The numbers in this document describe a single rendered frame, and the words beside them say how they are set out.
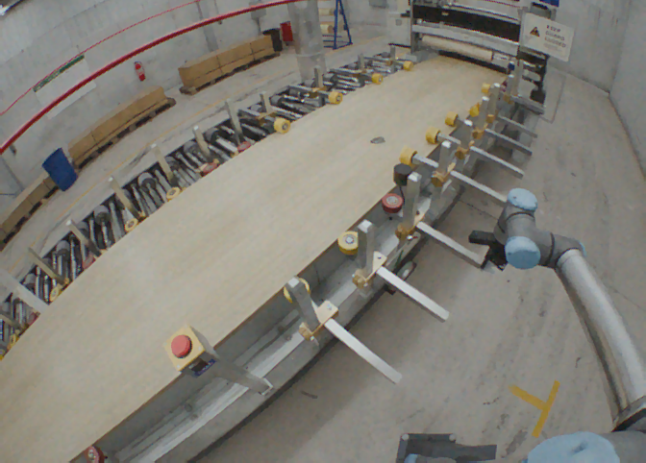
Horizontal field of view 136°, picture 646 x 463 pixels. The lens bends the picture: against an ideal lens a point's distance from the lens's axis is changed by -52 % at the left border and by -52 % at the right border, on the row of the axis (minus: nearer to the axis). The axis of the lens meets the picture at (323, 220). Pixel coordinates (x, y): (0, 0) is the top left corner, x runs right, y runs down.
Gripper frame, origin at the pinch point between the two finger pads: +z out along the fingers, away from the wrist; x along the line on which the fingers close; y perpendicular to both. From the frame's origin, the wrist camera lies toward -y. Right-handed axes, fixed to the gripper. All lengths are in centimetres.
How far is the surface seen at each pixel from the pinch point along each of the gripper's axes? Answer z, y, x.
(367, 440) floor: 83, 9, -72
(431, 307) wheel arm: -2.4, -6.9, -26.0
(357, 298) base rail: 11.8, -32.6, -33.2
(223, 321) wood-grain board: -9, -50, -75
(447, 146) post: -28.7, -30.6, 19.0
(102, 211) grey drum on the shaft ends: -6, -178, -108
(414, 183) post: -27.2, -30.1, -6.1
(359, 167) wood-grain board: -9, -66, 8
